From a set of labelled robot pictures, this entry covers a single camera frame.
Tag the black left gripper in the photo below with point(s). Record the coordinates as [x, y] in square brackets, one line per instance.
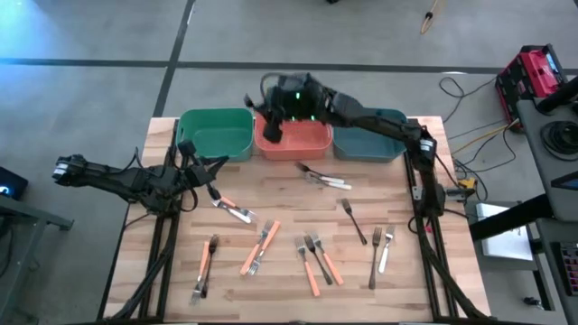
[196, 171]

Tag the black tube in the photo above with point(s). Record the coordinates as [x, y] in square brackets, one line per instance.
[560, 95]

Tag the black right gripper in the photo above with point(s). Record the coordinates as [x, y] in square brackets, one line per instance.
[293, 106]

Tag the dark tablet screen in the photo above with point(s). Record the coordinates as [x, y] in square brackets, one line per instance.
[566, 181]

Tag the grey metal bench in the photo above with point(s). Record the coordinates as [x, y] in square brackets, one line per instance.
[40, 216]

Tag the black beam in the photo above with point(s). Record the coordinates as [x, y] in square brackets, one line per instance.
[510, 216]

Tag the grey low table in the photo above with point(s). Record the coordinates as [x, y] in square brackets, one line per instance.
[546, 253]

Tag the blue plastic bin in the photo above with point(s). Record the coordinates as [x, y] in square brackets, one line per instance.
[366, 146]

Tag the black device with blue light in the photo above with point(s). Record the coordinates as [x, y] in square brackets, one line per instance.
[13, 182]

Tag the small black floor object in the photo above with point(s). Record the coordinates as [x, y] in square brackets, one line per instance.
[533, 301]

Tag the green plastic bin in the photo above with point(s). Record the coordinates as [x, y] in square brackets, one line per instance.
[226, 135]

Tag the grey mounting bracket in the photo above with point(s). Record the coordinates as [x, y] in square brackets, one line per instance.
[416, 193]

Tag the grey side table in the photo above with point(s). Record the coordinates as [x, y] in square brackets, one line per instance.
[537, 180]

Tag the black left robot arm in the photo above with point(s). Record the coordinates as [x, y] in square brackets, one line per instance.
[113, 178]

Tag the black keypad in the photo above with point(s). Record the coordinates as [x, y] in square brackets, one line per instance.
[570, 266]

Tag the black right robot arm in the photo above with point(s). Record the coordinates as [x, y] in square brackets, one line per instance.
[384, 126]

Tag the red and black toolbox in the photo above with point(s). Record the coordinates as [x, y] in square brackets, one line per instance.
[528, 72]

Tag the orange plastic bin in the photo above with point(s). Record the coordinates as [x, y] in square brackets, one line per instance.
[302, 140]

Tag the white box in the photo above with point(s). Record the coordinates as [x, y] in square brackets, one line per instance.
[506, 246]

